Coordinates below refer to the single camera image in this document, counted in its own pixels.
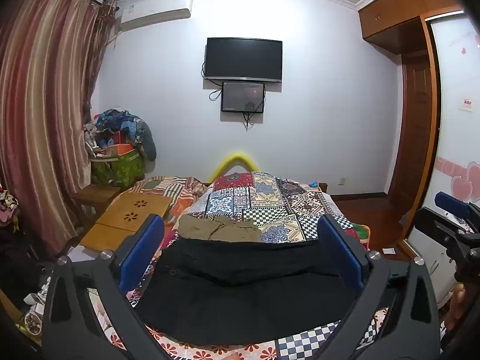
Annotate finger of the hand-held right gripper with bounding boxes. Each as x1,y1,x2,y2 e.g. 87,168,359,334
434,191,480,233
417,205,467,250

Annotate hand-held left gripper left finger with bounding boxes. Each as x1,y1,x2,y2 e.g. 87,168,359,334
41,214,166,360

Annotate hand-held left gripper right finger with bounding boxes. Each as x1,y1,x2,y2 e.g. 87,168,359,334
318,214,442,360

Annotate black pants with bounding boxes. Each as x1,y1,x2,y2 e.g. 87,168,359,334
135,238,361,346

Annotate khaki pants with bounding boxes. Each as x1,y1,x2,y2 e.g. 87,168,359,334
177,214,262,242

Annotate person's right hand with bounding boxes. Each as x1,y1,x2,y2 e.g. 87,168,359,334
444,281,467,342

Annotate white cabinet appliance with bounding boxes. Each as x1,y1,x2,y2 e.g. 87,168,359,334
407,210,461,308

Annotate wooden folding lap table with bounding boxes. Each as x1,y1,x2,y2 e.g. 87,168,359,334
80,192,176,251

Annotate striped orange cloth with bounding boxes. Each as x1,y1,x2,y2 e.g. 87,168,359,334
133,174,208,220

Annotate wooden stool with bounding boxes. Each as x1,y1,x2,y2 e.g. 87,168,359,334
72,185,121,216

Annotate wooden door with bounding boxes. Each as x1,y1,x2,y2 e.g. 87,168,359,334
386,53,433,196

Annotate patchwork blanket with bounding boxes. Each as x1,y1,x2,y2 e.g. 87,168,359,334
88,171,391,360

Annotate orange box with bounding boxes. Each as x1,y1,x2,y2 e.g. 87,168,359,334
108,142,136,157

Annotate pile of clothes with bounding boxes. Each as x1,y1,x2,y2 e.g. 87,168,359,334
84,109,157,162

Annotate yellow foam pad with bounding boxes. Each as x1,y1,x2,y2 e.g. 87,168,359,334
209,152,265,182

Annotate floral bed sheet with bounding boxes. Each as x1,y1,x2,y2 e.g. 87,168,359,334
88,232,391,360

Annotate striped red curtain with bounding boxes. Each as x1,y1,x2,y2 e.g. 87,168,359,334
0,0,118,256

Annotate small black monitor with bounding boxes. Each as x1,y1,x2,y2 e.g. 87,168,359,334
221,81,266,114

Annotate wooden overhead cabinet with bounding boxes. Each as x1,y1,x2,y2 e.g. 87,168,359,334
358,0,464,56

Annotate white air conditioner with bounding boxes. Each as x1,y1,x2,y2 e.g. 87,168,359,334
119,0,193,31

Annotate black wall television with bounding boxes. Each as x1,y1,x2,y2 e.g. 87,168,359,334
204,37,283,83

